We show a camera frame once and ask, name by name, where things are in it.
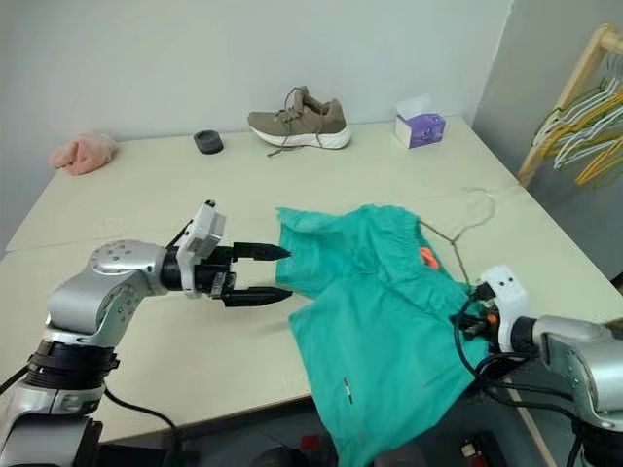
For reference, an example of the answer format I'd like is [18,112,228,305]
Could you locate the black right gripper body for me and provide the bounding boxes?
[453,309,498,342]

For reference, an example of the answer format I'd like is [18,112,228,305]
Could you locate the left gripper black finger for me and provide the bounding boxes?
[232,240,294,263]
[224,286,294,309]

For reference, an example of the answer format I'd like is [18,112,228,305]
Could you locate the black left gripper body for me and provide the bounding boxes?
[196,244,239,306]

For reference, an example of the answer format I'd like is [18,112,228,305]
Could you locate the teal green shorts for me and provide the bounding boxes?
[275,203,491,467]

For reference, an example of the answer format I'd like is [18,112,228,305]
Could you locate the black round holder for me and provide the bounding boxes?
[193,128,225,156]

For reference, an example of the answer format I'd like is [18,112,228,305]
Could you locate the brown sneaker white sole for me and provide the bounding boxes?
[246,86,352,158]

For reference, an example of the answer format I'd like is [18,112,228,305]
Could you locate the dark rounded shape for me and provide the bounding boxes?
[252,431,338,467]

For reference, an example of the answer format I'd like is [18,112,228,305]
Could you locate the pink cloth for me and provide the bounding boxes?
[51,131,119,176]

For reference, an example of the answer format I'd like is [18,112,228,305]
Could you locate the purple white tissue box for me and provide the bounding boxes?
[392,94,448,150]

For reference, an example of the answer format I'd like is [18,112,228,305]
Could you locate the wooden clothes rack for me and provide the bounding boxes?
[518,23,623,189]

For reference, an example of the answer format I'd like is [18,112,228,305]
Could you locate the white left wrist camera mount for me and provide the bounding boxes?
[174,198,229,299]

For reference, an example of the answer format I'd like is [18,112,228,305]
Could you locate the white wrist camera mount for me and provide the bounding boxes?
[479,265,530,354]
[174,198,229,299]

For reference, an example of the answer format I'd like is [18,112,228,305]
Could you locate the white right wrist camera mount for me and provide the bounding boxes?
[479,265,530,354]

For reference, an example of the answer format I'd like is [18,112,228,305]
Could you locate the beige wire hanger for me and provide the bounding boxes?
[418,187,498,293]

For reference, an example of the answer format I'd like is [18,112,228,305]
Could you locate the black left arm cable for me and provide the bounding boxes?
[102,383,185,467]

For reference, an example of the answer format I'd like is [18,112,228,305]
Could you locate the yellow wire hanger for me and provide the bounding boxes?
[575,139,623,187]
[542,94,623,158]

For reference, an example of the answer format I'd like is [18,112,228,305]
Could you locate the white wire hanger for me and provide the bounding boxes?
[553,111,623,170]
[532,80,623,147]

